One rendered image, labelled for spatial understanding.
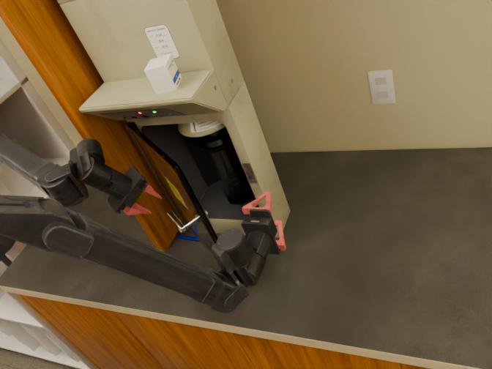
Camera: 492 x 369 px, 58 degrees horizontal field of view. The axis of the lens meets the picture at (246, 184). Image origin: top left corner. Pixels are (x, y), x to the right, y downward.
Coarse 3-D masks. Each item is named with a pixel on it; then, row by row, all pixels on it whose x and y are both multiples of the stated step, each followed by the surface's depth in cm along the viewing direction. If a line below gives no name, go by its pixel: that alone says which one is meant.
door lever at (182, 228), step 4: (168, 212) 115; (172, 212) 114; (168, 216) 114; (172, 216) 113; (176, 216) 113; (172, 220) 113; (176, 220) 112; (180, 220) 111; (192, 220) 110; (196, 220) 110; (176, 224) 111; (180, 224) 110; (184, 224) 110; (188, 224) 110; (192, 224) 110; (180, 228) 109; (184, 228) 109
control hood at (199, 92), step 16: (128, 80) 108; (144, 80) 105; (192, 80) 97; (208, 80) 96; (96, 96) 107; (112, 96) 104; (128, 96) 101; (144, 96) 98; (160, 96) 96; (176, 96) 93; (192, 96) 91; (208, 96) 96; (96, 112) 105; (112, 112) 105; (192, 112) 103; (208, 112) 102
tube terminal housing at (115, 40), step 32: (96, 0) 96; (128, 0) 93; (160, 0) 90; (192, 0) 90; (96, 32) 102; (128, 32) 99; (192, 32) 93; (224, 32) 102; (96, 64) 109; (128, 64) 105; (192, 64) 99; (224, 64) 102; (224, 96) 102; (256, 128) 118; (256, 160) 118; (256, 192) 122; (224, 224) 138
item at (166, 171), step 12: (132, 132) 118; (144, 144) 112; (156, 156) 107; (156, 168) 121; (168, 168) 102; (168, 180) 114; (180, 180) 98; (168, 192) 128; (180, 192) 109; (180, 204) 123; (192, 204) 105; (192, 216) 117; (192, 228) 133; (204, 228) 111; (204, 240) 125; (216, 240) 112
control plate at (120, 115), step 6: (162, 108) 99; (102, 114) 107; (108, 114) 107; (114, 114) 107; (120, 114) 107; (126, 114) 107; (132, 114) 107; (138, 114) 106; (144, 114) 106; (150, 114) 106; (156, 114) 106; (174, 114) 106; (180, 114) 105
